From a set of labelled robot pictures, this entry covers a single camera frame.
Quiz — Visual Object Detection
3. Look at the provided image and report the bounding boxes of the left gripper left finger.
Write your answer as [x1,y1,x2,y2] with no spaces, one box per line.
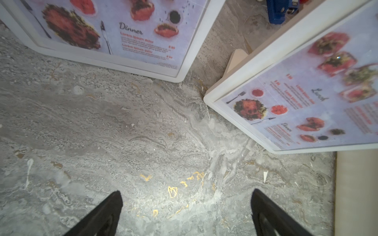
[65,191,123,236]

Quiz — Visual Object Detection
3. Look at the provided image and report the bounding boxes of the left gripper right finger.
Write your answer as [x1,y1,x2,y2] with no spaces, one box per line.
[251,188,312,236]

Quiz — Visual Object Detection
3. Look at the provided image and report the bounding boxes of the white menu holder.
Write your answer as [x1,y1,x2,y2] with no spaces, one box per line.
[1,1,224,83]
[204,1,378,154]

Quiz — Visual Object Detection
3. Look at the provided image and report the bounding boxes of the blue stapler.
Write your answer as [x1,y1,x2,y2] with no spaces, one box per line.
[266,0,300,25]

